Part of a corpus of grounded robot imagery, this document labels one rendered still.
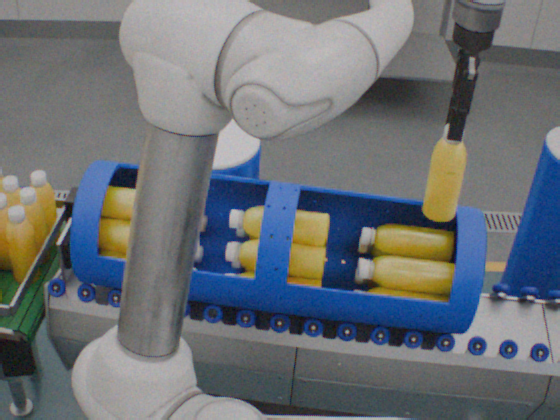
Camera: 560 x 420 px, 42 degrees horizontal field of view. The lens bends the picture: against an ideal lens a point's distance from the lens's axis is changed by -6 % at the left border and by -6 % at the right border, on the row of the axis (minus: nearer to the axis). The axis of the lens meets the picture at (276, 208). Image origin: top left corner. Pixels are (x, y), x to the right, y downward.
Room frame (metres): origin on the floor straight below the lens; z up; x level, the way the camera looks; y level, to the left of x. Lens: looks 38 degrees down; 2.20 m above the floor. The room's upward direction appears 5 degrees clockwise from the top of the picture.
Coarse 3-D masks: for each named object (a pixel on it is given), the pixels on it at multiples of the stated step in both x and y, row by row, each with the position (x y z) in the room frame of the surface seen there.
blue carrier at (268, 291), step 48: (96, 192) 1.27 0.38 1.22; (240, 192) 1.43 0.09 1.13; (288, 192) 1.31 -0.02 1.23; (336, 192) 1.34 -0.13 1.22; (96, 240) 1.20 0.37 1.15; (240, 240) 1.41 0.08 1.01; (288, 240) 1.20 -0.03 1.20; (336, 240) 1.41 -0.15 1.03; (480, 240) 1.21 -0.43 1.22; (192, 288) 1.17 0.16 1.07; (240, 288) 1.16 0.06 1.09; (288, 288) 1.15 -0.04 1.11; (336, 288) 1.32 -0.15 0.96; (480, 288) 1.14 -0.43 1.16
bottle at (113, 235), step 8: (104, 224) 1.26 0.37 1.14; (112, 224) 1.26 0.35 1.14; (120, 224) 1.27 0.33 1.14; (128, 224) 1.27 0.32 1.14; (104, 232) 1.25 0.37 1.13; (112, 232) 1.25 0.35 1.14; (120, 232) 1.25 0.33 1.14; (128, 232) 1.25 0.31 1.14; (104, 240) 1.24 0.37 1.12; (112, 240) 1.24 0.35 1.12; (120, 240) 1.24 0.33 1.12; (104, 248) 1.24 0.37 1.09; (112, 248) 1.24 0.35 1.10; (120, 248) 1.23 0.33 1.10
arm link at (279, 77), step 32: (256, 32) 0.81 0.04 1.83; (288, 32) 0.81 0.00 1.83; (320, 32) 0.83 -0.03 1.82; (352, 32) 0.85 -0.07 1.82; (224, 64) 0.79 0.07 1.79; (256, 64) 0.76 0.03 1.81; (288, 64) 0.75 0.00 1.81; (320, 64) 0.77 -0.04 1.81; (352, 64) 0.80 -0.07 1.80; (224, 96) 0.79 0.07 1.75; (256, 96) 0.72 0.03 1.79; (288, 96) 0.72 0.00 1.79; (320, 96) 0.75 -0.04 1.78; (352, 96) 0.79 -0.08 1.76; (256, 128) 0.72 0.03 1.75; (288, 128) 0.72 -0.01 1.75
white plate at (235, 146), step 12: (228, 132) 1.84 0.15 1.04; (240, 132) 1.84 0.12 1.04; (228, 144) 1.77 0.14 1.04; (240, 144) 1.78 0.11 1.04; (252, 144) 1.78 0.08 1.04; (216, 156) 1.71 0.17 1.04; (228, 156) 1.72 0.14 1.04; (240, 156) 1.72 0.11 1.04; (252, 156) 1.73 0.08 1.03; (216, 168) 1.66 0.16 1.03
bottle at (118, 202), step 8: (112, 192) 1.31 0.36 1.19; (120, 192) 1.31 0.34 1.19; (128, 192) 1.32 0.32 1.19; (104, 200) 1.30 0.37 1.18; (112, 200) 1.30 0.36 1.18; (120, 200) 1.30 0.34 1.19; (128, 200) 1.30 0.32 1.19; (104, 208) 1.29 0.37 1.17; (112, 208) 1.29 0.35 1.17; (120, 208) 1.29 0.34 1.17; (128, 208) 1.29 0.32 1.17; (104, 216) 1.29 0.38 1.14; (112, 216) 1.29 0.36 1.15; (120, 216) 1.29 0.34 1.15; (128, 216) 1.28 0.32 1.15
